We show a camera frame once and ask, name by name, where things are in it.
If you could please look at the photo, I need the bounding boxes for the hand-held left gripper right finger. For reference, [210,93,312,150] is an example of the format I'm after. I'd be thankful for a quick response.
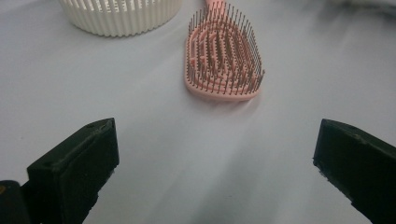
[312,118,396,224]

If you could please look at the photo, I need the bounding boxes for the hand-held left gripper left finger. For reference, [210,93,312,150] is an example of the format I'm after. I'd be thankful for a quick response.
[21,117,120,224]

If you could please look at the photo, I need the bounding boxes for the pink hairbrush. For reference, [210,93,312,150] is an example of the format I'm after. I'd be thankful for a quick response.
[183,0,266,102]

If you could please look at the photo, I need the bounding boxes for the white ribbed plastic basket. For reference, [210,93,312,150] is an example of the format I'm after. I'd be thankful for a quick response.
[58,0,183,37]

